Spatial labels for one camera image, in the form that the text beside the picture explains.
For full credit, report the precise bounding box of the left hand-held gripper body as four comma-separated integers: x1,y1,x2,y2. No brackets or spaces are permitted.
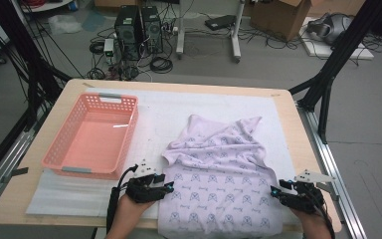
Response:
124,158,167,204

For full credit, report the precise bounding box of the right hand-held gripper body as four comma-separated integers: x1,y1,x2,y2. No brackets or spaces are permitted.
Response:
278,168,336,214

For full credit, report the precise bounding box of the lilac printed towel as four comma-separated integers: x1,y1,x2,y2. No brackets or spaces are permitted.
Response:
157,114,285,239

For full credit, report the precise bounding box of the pink plastic basket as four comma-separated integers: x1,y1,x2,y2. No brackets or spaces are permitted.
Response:
40,93,139,180

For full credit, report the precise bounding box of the person's right hand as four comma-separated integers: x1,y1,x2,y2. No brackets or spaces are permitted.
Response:
289,203,330,234

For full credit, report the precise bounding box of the person's left hand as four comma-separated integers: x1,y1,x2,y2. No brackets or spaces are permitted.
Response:
113,192,157,227

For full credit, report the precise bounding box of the grey translucent sheet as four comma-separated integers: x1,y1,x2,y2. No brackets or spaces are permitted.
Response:
25,168,113,218

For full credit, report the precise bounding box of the white foam board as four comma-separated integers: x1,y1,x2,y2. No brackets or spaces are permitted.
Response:
298,16,376,61

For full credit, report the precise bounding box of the white power box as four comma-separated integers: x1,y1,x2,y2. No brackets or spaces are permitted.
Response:
102,38,115,58

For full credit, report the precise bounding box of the black computer tower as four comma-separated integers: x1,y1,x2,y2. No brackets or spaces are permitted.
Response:
140,5,164,54
113,5,143,62

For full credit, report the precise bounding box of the white stand leg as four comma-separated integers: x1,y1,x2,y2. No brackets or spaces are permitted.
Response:
175,0,186,61
230,0,247,64

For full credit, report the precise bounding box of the grey headset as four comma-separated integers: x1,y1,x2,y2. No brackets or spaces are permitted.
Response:
306,12,354,46

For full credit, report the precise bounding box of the black flat device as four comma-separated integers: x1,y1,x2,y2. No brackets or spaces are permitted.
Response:
204,14,238,32

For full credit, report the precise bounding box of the large cardboard box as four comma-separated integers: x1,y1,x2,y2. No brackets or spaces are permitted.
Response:
249,0,312,43

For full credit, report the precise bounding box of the clear plastic bag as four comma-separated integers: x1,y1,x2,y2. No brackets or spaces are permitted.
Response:
48,13,83,36

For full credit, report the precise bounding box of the flat cardboard box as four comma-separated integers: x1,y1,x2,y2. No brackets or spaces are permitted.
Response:
306,0,367,18

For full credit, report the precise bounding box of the white round table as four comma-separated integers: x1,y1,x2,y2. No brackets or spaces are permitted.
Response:
19,0,74,14

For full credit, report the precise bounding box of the grey metal bracket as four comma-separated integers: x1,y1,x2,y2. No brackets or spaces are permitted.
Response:
317,181,340,202
1,166,30,184

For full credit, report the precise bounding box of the right hand-held gripper black cable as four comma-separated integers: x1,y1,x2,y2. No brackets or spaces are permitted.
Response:
306,185,336,239

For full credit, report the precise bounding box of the hand-held gripper black cable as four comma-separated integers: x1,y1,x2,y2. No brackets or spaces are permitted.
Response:
306,185,336,239
105,163,139,233

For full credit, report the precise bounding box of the left hand-held gripper black cable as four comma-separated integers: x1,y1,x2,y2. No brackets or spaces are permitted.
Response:
105,163,139,233

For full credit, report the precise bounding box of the aluminium rail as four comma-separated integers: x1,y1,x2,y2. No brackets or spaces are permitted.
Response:
296,104,367,239
0,127,36,217

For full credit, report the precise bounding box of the coil of black cable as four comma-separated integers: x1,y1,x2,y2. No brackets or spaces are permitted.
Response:
149,56,174,75

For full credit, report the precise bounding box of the black metal frame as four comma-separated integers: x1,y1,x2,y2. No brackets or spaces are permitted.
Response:
287,0,382,145
0,0,73,130

